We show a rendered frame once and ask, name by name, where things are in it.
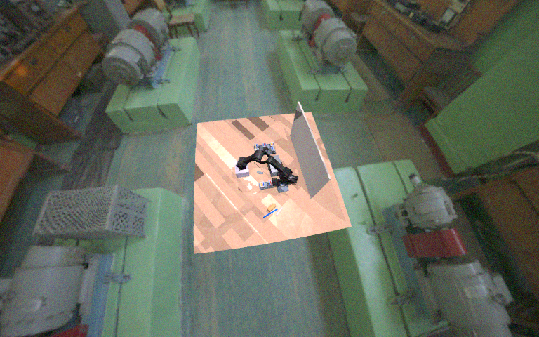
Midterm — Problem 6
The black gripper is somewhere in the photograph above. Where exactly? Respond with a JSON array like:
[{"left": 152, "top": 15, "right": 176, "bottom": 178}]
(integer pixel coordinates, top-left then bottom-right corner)
[{"left": 272, "top": 178, "right": 292, "bottom": 186}]

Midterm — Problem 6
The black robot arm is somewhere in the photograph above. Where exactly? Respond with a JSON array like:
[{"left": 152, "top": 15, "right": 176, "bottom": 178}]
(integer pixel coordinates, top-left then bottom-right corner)
[{"left": 235, "top": 150, "right": 298, "bottom": 183}]

